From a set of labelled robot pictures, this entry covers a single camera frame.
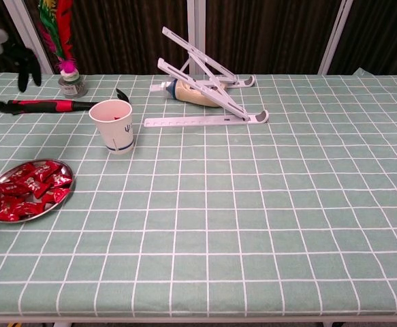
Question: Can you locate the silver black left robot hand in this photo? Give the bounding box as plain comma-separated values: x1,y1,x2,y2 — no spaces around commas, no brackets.
0,23,43,112

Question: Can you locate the white paper cup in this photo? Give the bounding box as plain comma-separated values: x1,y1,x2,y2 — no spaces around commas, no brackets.
88,99,135,156

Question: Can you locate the white folding laptop stand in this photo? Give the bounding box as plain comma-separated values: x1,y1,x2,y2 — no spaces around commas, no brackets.
144,26,270,129

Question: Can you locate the colourful feather shuttlecock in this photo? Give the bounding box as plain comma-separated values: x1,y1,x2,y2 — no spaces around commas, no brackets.
36,0,80,82

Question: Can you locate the small glass jar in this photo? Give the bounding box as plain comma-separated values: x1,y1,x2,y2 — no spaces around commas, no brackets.
57,73,89,99

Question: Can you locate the red black claw hammer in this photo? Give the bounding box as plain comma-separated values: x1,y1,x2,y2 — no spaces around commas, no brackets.
4,87,131,116

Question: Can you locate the round metal plate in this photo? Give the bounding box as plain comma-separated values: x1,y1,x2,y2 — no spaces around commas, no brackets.
0,158,76,224

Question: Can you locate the mayonnaise squeeze bottle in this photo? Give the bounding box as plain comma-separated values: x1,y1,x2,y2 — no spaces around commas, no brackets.
149,78,227,108

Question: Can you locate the green checked tablecloth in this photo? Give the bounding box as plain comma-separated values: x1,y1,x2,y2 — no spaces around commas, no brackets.
0,67,397,318

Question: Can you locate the white metal frame post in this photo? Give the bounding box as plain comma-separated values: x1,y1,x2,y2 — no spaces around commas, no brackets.
186,0,206,76
3,0,55,75
317,0,355,75

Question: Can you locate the white metal table frame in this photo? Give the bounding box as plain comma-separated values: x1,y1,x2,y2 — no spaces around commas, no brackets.
0,316,397,327

